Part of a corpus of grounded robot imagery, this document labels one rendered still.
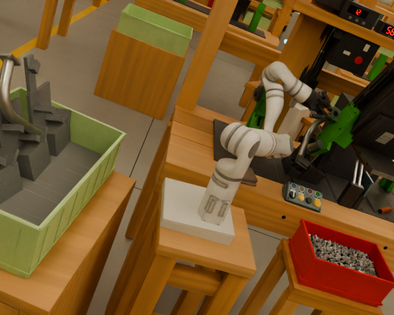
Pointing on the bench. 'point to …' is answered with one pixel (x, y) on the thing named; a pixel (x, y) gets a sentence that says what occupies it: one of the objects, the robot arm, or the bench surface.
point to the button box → (302, 194)
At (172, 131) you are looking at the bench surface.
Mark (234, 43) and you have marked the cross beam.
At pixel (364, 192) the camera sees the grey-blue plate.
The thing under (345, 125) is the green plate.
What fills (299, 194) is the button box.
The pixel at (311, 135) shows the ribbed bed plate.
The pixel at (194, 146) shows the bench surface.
